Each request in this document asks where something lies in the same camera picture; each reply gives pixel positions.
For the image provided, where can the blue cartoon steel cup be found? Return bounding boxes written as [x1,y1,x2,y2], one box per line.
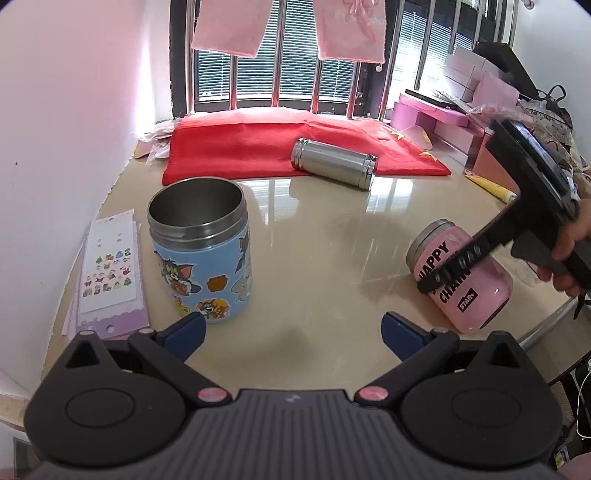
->
[147,177,252,323]

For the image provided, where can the sticker sheet booklet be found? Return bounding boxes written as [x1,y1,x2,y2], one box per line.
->
[61,210,149,339]

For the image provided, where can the stainless steel cylinder flask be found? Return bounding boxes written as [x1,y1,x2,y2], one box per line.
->
[291,138,378,191]

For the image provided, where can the steel window guard rail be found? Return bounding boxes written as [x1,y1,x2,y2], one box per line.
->
[170,1,520,118]

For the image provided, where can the orange pink box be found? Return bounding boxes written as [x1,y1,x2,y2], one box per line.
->
[472,130,520,194]

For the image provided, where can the red flag cloth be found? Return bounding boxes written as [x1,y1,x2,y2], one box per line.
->
[161,108,453,187]

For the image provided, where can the person's right hand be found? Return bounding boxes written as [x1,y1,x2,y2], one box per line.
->
[537,199,591,298]

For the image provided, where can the pink paw print cup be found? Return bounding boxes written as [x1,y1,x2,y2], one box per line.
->
[406,219,513,334]

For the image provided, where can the pink paper bag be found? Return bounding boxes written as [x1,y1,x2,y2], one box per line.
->
[472,71,519,108]

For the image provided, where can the pink children's trousers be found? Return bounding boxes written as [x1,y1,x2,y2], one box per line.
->
[190,0,388,65]

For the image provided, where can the white stacked boxes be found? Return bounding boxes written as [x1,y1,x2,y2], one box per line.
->
[444,47,501,103]

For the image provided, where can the pink storage box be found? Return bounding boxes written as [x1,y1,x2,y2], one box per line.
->
[391,93,484,156]

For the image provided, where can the yellow tube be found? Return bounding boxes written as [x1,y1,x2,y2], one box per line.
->
[464,170,517,205]

